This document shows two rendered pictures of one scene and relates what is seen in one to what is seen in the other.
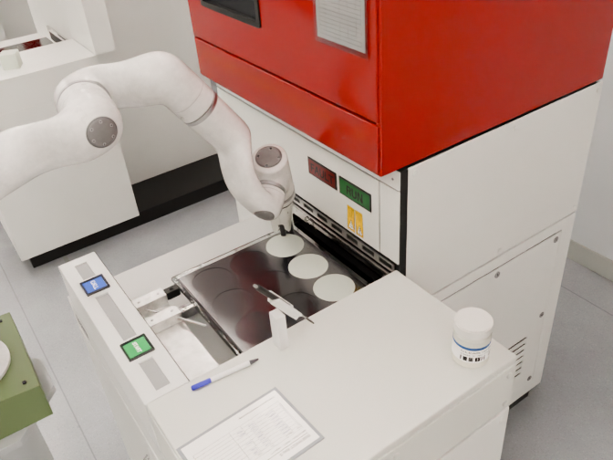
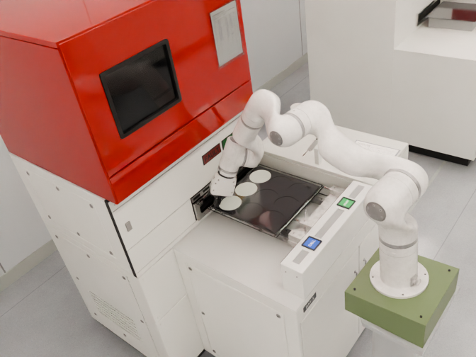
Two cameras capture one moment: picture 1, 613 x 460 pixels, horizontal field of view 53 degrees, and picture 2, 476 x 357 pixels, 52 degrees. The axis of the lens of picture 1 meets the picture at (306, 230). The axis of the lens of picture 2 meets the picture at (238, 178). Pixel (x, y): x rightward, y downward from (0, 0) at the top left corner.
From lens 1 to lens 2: 241 cm
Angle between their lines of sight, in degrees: 79
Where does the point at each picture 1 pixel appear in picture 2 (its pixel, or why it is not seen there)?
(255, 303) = (282, 196)
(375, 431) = (346, 132)
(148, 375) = (358, 193)
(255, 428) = not seen: hidden behind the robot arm
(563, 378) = not seen: hidden behind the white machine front
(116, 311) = (326, 225)
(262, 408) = not seen: hidden behind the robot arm
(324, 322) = (299, 156)
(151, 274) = (256, 275)
